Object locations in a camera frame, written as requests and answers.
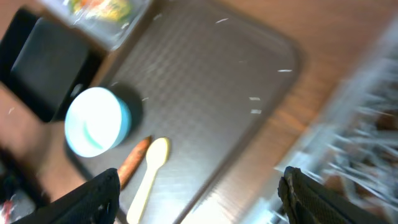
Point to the grey dishwasher rack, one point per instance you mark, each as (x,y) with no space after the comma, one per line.
(354,141)

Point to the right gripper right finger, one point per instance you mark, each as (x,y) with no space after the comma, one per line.
(304,200)

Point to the carrot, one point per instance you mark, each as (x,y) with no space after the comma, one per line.
(132,162)

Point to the black tray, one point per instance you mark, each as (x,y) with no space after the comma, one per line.
(45,64)

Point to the clear plastic waste bin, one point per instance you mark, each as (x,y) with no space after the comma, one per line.
(110,35)

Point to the brown serving tray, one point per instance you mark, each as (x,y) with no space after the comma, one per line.
(205,77)

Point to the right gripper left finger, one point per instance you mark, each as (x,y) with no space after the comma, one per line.
(96,201)

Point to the green yellow snack wrapper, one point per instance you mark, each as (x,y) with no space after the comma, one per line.
(108,10)

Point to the yellow plastic spoon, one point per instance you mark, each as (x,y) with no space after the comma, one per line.
(156,157)

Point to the light blue rice bowl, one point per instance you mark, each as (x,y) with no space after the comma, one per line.
(96,121)

